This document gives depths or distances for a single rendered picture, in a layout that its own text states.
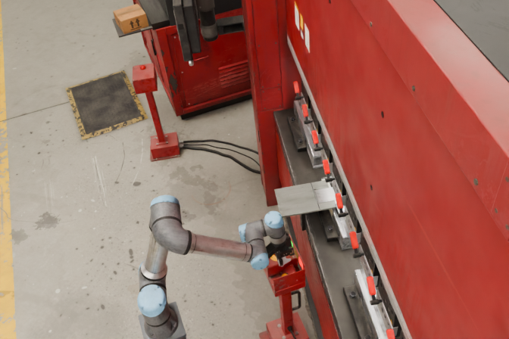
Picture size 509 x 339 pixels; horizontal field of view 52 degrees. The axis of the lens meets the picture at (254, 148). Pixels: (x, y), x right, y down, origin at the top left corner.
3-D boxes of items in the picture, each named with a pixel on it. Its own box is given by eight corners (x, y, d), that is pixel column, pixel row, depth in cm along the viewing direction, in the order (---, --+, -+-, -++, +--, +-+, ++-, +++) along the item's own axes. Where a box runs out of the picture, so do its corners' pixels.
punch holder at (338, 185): (331, 184, 233) (332, 157, 222) (349, 180, 234) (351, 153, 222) (340, 209, 222) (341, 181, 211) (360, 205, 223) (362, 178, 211)
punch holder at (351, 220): (344, 217, 218) (345, 191, 207) (363, 214, 219) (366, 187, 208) (354, 246, 207) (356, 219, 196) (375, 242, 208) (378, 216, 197)
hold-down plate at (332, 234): (312, 196, 268) (312, 192, 266) (322, 194, 269) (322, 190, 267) (327, 242, 246) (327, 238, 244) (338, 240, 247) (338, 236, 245)
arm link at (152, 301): (143, 328, 222) (135, 312, 213) (142, 301, 232) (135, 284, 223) (171, 322, 223) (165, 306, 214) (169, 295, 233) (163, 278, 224)
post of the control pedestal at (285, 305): (282, 327, 298) (276, 273, 262) (290, 324, 299) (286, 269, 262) (285, 335, 294) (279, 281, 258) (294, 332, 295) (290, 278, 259)
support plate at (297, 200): (274, 190, 258) (273, 189, 257) (326, 181, 260) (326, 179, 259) (281, 218, 245) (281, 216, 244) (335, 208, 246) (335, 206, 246)
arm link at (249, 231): (241, 242, 215) (266, 234, 215) (236, 221, 223) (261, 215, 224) (244, 253, 221) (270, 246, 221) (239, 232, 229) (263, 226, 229)
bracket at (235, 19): (217, 28, 351) (216, 18, 346) (253, 22, 352) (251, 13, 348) (224, 60, 322) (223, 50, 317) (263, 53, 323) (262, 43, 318)
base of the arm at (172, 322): (148, 346, 226) (143, 334, 220) (141, 316, 237) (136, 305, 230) (182, 332, 230) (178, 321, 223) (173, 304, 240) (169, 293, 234)
